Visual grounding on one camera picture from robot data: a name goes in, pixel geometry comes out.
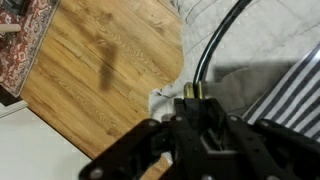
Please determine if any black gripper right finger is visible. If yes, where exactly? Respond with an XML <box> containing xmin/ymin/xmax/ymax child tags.
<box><xmin>199</xmin><ymin>97</ymin><xmax>320</xmax><ymax>180</ymax></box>

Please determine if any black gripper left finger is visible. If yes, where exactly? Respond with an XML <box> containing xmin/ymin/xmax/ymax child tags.
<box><xmin>78</xmin><ymin>97</ymin><xmax>208</xmax><ymax>180</ymax></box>

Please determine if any black power cable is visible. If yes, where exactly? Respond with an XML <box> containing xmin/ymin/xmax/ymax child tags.
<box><xmin>183</xmin><ymin>0</ymin><xmax>253</xmax><ymax>101</ymax></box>

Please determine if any striped white grey cloth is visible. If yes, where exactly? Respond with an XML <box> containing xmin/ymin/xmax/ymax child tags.
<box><xmin>242</xmin><ymin>41</ymin><xmax>320</xmax><ymax>143</ymax></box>

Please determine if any beige quilted blanket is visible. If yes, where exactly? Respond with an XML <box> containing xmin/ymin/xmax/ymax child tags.
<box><xmin>148</xmin><ymin>0</ymin><xmax>320</xmax><ymax>123</ymax></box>

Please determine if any white door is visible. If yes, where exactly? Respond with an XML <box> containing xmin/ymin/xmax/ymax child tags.
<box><xmin>0</xmin><ymin>99</ymin><xmax>93</xmax><ymax>180</ymax></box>

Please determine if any patterned rug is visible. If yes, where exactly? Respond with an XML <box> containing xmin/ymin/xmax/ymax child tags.
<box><xmin>0</xmin><ymin>0</ymin><xmax>61</xmax><ymax>98</ymax></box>

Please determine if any light wooden furniture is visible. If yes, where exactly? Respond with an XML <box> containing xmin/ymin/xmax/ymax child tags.
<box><xmin>0</xmin><ymin>23</ymin><xmax>22</xmax><ymax>34</ymax></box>

